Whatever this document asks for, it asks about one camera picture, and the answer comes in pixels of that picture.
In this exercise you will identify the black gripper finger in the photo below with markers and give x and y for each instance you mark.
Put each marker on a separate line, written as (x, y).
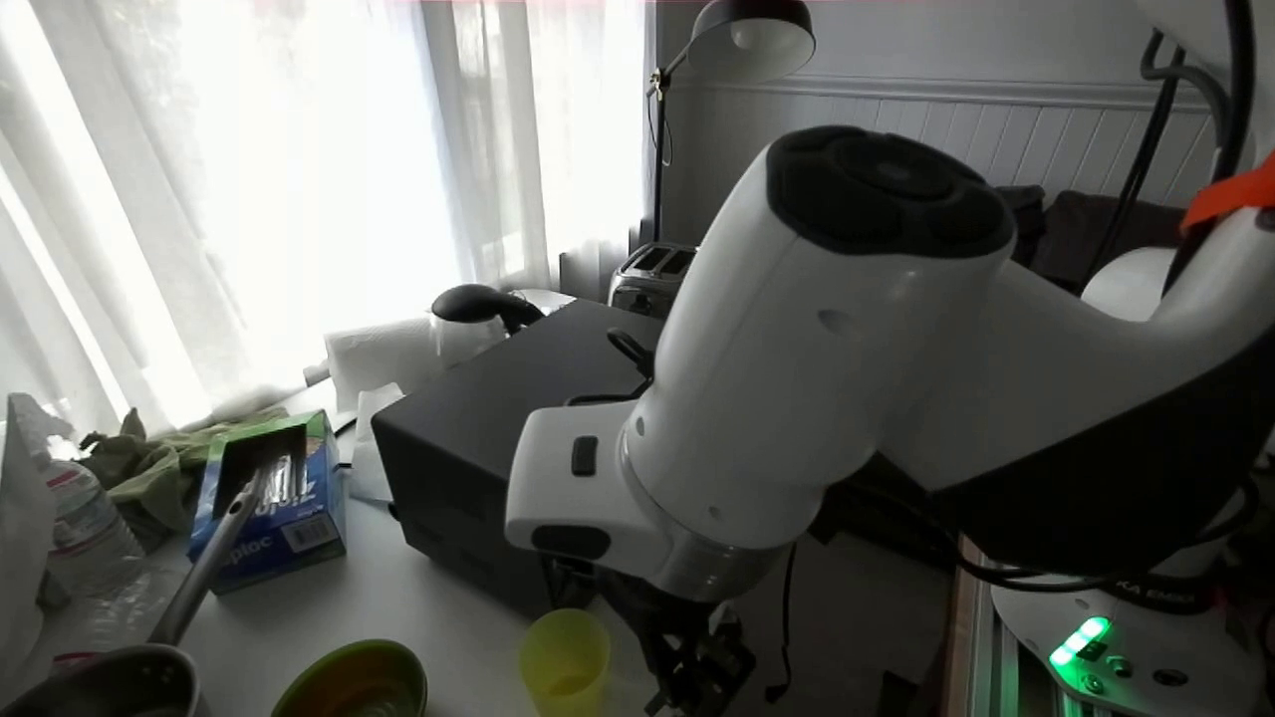
(724, 682)
(675, 689)

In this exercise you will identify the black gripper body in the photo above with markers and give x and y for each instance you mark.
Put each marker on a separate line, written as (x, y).
(680, 624)

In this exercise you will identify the yellow plastic cup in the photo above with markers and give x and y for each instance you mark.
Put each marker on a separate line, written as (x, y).
(563, 664)

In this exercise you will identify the green plastic bowl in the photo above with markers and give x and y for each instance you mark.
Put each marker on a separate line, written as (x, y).
(352, 680)

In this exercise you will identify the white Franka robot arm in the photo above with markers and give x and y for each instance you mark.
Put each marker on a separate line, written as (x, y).
(798, 370)

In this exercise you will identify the black toaster oven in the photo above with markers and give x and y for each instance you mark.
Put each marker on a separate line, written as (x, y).
(481, 441)

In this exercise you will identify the stainless steel toaster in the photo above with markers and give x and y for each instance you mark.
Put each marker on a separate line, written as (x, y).
(648, 281)

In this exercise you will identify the black electric kettle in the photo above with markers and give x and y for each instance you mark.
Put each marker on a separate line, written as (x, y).
(474, 317)

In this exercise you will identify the blue cardboard box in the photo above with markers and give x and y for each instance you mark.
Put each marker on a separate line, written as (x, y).
(301, 511)

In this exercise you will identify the green cloth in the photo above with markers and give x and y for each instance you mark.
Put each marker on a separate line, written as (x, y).
(159, 465)

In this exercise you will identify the dark grey sofa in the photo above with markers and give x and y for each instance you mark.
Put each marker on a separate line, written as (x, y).
(1090, 234)

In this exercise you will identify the black desk lamp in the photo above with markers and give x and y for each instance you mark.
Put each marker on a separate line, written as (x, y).
(741, 24)

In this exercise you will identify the white sheer curtain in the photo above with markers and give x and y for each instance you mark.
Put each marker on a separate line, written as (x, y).
(264, 174)

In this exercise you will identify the clear plastic bag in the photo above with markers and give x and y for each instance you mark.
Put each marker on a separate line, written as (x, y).
(53, 518)

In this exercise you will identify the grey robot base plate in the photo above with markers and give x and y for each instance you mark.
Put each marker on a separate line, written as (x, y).
(1127, 660)

